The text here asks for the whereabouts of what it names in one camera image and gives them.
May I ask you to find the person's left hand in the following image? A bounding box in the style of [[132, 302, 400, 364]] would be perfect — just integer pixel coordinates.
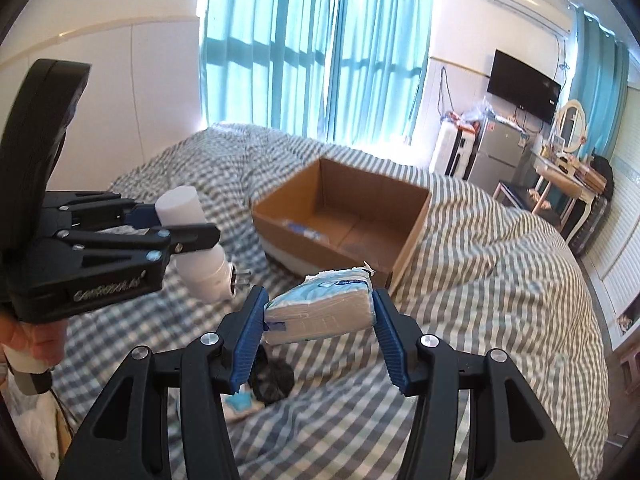
[[0, 307, 69, 367]]

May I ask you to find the white suitcase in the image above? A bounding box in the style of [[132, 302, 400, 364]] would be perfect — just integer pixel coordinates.
[[429, 121, 479, 179]]

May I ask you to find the silver small fridge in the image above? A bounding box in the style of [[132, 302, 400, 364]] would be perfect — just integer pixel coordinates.
[[467, 120, 532, 192]]

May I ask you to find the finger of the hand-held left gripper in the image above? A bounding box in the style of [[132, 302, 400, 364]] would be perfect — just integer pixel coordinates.
[[57, 224, 222, 267], [44, 191, 162, 233]]

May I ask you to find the blue window curtain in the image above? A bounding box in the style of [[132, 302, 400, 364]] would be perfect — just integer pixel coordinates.
[[199, 0, 437, 147]]

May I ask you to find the white cylindrical plug-in device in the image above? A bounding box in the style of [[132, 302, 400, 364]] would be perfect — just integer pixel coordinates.
[[154, 186, 252, 304]]

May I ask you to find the black bag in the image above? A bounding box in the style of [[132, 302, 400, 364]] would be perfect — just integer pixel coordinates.
[[589, 155, 615, 200]]

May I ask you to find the white air conditioner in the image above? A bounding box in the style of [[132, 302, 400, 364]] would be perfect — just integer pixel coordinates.
[[486, 0, 574, 37]]

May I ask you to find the small blue white packet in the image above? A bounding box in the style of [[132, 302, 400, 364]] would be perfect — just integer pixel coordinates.
[[222, 384, 264, 417]]

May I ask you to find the white dressing table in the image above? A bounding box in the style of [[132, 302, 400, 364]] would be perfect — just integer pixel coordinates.
[[529, 152, 599, 245]]

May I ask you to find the white cabinet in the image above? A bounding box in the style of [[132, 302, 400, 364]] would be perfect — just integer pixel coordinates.
[[582, 157, 640, 356]]

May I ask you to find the dark crumpled cloth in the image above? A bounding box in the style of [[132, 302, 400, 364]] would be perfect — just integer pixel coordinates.
[[249, 349, 296, 404]]

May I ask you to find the blue white tissue pack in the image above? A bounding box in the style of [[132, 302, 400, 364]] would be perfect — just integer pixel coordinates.
[[262, 261, 379, 347]]

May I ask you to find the plastic bags pile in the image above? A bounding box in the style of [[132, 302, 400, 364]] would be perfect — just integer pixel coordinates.
[[447, 101, 496, 132]]

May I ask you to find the cardboard box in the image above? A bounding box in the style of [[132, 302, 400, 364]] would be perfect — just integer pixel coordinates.
[[249, 157, 432, 296]]

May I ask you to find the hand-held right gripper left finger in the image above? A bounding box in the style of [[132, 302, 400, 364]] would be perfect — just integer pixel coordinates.
[[55, 285, 273, 480]]

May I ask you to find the dark stool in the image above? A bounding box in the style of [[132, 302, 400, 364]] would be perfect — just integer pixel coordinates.
[[492, 180, 540, 212]]

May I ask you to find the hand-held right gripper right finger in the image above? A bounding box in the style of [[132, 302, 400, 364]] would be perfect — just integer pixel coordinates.
[[370, 287, 581, 480]]

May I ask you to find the grey white checked blanket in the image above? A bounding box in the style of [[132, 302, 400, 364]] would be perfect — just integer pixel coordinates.
[[50, 122, 615, 480]]

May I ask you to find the black wall television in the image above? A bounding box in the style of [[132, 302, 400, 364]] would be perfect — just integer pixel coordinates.
[[486, 49, 562, 124]]

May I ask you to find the white oval vanity mirror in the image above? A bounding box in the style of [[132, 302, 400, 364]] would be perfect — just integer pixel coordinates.
[[553, 100, 587, 154]]

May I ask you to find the narrow blue curtain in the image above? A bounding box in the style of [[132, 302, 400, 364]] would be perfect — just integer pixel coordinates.
[[574, 4, 632, 162]]

